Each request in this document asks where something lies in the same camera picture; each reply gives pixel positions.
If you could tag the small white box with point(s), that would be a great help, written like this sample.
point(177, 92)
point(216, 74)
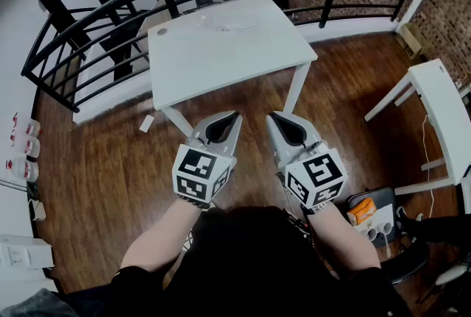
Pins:
point(37, 210)

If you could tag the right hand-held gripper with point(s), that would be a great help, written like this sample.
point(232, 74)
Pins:
point(320, 168)

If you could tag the person's right forearm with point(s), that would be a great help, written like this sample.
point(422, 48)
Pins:
point(342, 238)

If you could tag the person's left forearm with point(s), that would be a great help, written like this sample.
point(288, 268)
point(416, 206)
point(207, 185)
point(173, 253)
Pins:
point(162, 234)

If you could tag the white square table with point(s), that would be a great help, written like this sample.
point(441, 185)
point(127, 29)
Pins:
point(221, 58)

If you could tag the white wall socket box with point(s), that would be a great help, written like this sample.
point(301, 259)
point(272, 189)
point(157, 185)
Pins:
point(25, 253)

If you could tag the metal rod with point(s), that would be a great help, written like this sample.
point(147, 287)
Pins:
point(13, 185)

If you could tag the black staircase railing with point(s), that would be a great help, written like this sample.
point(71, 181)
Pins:
point(59, 10)

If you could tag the cardboard box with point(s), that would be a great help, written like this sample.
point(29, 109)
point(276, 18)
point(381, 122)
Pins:
point(412, 39)

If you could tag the orange box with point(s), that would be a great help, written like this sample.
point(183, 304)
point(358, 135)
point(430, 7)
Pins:
point(362, 212)

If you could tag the person's black shirt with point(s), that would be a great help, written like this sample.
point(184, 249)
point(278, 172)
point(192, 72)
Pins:
point(250, 264)

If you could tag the white paper tag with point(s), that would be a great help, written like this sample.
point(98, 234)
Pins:
point(146, 123)

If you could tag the metal wristwatch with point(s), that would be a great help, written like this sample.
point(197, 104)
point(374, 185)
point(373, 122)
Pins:
point(316, 208)

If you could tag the black chair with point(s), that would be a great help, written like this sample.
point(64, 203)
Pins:
point(404, 264)
point(386, 198)

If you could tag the clear bottle with red label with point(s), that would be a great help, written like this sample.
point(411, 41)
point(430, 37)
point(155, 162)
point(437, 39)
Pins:
point(24, 169)
point(33, 128)
point(32, 147)

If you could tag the white slatted side table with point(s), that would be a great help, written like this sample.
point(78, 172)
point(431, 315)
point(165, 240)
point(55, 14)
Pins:
point(441, 106)

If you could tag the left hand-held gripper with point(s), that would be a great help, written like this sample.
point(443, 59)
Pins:
point(204, 172)

